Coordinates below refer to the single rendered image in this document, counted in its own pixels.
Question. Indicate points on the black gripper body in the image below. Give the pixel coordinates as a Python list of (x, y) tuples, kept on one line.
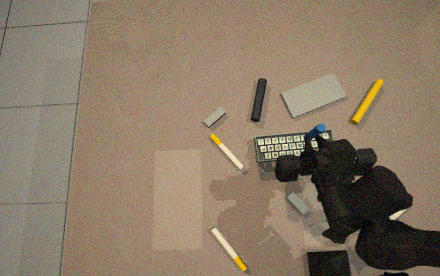
[(288, 168)]

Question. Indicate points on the dark grey cylinder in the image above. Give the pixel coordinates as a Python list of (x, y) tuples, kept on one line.
[(259, 97)]

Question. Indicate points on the white cylinder with yellow tip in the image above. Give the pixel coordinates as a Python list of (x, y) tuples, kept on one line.
[(229, 249), (226, 151)]

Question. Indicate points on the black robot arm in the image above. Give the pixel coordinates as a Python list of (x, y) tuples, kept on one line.
[(368, 203)]

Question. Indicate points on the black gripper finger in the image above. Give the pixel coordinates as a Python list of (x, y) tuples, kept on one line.
[(320, 140), (308, 151)]

